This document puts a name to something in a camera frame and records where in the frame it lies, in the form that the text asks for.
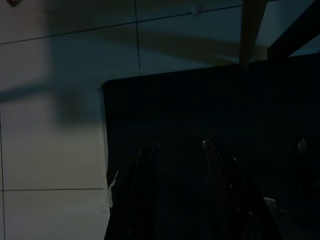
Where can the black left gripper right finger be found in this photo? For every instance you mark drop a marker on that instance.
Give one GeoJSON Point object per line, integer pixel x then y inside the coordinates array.
{"type": "Point", "coordinates": [225, 200]}

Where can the black floor mat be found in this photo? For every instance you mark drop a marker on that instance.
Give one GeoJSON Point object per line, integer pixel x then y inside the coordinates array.
{"type": "Point", "coordinates": [187, 107]}

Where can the black metal frame bar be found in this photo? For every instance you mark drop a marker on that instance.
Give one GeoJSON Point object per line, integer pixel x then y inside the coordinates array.
{"type": "Point", "coordinates": [292, 32]}

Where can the light wooden leg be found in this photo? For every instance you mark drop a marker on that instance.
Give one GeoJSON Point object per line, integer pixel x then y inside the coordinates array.
{"type": "Point", "coordinates": [250, 30]}

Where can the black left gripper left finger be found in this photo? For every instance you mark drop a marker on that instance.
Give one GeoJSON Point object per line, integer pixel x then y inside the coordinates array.
{"type": "Point", "coordinates": [142, 200]}

